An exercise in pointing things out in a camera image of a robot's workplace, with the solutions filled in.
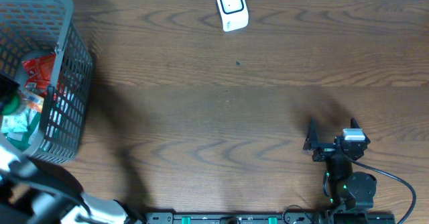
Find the green lid seasoning jar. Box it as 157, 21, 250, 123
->
1, 92, 22, 115

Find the orange snack packet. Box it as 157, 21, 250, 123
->
21, 90, 44, 113

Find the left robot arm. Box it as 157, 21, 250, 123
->
1, 135, 147, 223

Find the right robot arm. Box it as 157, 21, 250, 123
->
303, 119, 377, 223

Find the white barcode scanner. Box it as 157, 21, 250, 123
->
217, 0, 249, 32

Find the red snack packet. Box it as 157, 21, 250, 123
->
22, 53, 56, 97

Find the teal white snack packet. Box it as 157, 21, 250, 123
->
1, 110, 40, 150

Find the grey plastic mesh basket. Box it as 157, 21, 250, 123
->
1, 0, 94, 164

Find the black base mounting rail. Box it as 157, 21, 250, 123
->
144, 211, 395, 224

